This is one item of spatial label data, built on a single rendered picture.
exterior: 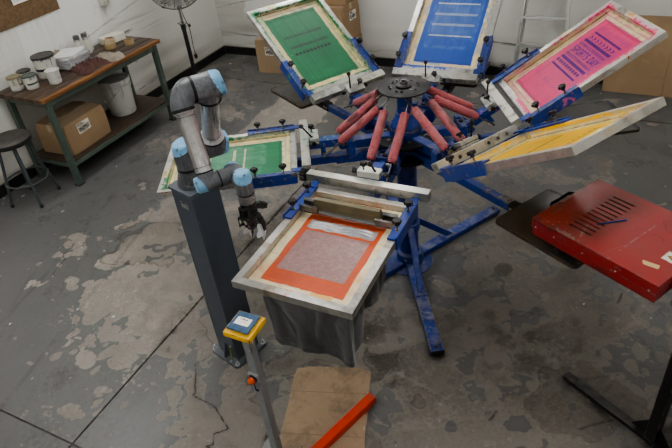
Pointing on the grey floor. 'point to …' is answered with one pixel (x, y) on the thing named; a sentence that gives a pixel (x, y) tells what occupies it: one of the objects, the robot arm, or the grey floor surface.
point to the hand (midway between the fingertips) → (258, 234)
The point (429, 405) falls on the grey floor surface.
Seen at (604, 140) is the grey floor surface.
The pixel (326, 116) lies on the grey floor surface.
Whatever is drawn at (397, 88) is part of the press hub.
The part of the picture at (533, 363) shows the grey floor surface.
